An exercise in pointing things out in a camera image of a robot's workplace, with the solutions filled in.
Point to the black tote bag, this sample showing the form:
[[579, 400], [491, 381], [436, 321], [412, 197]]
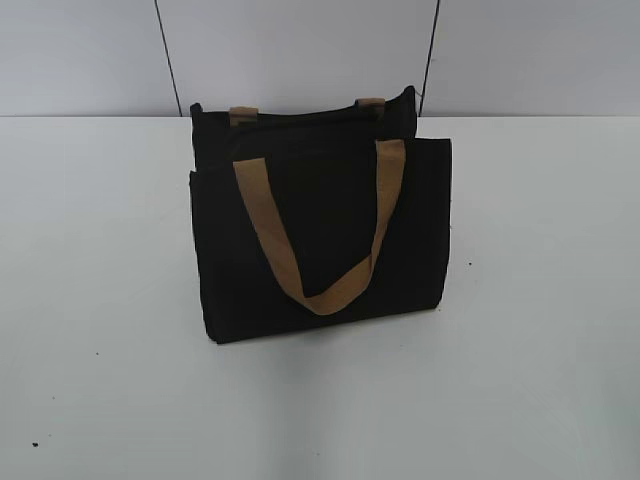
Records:
[[240, 297]]

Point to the tan front bag handle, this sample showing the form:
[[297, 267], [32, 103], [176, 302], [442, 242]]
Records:
[[321, 216]]

